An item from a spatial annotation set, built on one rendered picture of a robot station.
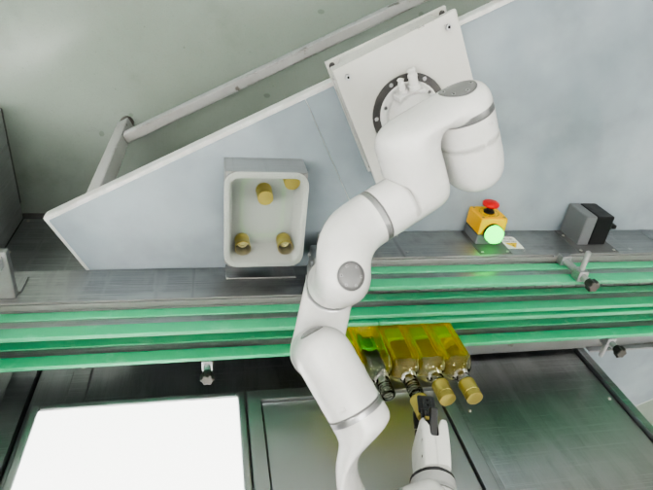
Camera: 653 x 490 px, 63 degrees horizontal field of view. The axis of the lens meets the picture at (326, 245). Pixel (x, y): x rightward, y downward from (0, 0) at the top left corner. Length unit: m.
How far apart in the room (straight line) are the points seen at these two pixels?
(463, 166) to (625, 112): 0.70
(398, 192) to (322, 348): 0.25
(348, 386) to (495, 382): 0.74
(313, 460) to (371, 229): 0.53
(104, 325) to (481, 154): 0.79
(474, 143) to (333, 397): 0.42
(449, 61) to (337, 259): 0.55
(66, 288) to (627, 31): 1.34
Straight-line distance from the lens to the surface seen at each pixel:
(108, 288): 1.25
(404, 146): 0.77
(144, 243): 1.27
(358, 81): 1.08
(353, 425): 0.77
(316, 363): 0.75
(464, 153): 0.85
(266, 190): 1.15
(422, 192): 0.81
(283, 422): 1.18
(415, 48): 1.11
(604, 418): 1.49
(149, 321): 1.18
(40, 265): 1.77
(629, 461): 1.42
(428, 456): 0.95
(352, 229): 0.75
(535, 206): 1.47
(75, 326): 1.19
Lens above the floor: 1.85
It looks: 57 degrees down
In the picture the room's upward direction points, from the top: 159 degrees clockwise
